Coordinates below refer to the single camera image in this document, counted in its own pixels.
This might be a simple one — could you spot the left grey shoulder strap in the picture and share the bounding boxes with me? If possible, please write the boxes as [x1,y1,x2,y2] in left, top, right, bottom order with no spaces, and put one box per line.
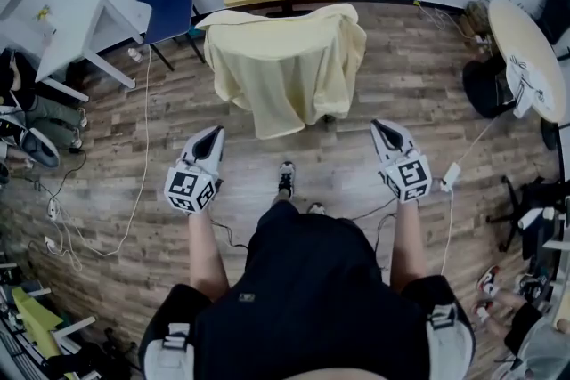
[142,322,195,380]

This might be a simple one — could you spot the brown woven basket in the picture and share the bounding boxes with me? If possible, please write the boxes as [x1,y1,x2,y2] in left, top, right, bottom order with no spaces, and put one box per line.
[465,0,491,39]

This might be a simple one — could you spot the black swivel chair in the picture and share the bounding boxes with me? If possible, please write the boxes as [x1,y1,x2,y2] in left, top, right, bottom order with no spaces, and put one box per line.
[484,174,570,255]

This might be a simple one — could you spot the person's black shirt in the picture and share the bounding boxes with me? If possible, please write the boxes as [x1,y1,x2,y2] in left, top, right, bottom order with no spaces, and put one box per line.
[137,199,477,380]

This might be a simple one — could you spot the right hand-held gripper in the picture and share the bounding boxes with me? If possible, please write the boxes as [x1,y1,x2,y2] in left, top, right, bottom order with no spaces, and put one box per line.
[370,118,433,205]

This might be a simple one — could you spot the right grey shoulder strap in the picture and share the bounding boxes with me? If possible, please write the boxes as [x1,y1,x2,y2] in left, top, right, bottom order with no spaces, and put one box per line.
[425,304,474,380]

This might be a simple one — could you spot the black white sneaker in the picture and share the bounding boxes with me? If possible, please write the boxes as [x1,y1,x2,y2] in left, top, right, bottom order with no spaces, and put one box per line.
[514,273,549,302]

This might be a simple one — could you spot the white wooden rail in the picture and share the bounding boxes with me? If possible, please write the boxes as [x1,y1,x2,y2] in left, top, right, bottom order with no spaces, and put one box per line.
[52,315,97,342]

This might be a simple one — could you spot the white power cable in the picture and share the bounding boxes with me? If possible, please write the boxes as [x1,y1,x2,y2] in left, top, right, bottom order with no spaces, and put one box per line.
[456,116,498,166]

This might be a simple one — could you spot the white printed cloth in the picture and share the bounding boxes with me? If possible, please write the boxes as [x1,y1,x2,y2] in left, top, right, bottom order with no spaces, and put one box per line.
[504,53,556,119]

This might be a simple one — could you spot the person's left shoe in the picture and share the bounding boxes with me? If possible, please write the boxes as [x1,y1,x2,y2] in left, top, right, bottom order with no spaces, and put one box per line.
[278,160,296,199]

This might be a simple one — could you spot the long cream cable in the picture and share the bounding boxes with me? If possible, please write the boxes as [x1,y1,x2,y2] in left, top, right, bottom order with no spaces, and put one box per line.
[53,46,152,257]

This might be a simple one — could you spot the grey shoulder strap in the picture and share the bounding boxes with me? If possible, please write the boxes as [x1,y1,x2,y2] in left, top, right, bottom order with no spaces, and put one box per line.
[142,322,195,380]
[425,304,474,380]

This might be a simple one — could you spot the round light wooden table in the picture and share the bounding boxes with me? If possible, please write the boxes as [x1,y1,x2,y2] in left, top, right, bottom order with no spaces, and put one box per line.
[487,0,567,125]

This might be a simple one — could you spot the person's left forearm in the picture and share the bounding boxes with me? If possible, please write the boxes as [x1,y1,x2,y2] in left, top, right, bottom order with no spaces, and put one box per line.
[187,208,232,303]

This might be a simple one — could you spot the white rectangular table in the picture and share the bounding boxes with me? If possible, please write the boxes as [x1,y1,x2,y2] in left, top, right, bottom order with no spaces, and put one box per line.
[34,0,144,103]

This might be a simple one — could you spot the red white sneaker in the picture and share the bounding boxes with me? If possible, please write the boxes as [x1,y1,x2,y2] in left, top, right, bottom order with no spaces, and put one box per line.
[471,300,493,324]
[476,264,501,297]

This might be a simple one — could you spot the person's right forearm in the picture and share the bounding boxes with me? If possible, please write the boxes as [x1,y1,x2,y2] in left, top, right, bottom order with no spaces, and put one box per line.
[389,199,429,293]

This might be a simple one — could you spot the black round table base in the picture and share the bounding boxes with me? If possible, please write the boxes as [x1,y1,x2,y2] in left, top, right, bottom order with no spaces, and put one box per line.
[461,55,517,120]

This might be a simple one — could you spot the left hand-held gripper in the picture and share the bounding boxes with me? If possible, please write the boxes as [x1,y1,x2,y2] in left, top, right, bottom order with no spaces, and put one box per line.
[163,126,226,216]

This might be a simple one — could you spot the pale yellow clothes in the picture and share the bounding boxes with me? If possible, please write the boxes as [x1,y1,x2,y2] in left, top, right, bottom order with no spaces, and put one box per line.
[194,3,369,141]

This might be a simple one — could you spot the yellow-green sheet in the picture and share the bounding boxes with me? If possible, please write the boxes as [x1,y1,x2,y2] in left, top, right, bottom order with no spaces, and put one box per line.
[11,286,66,360]

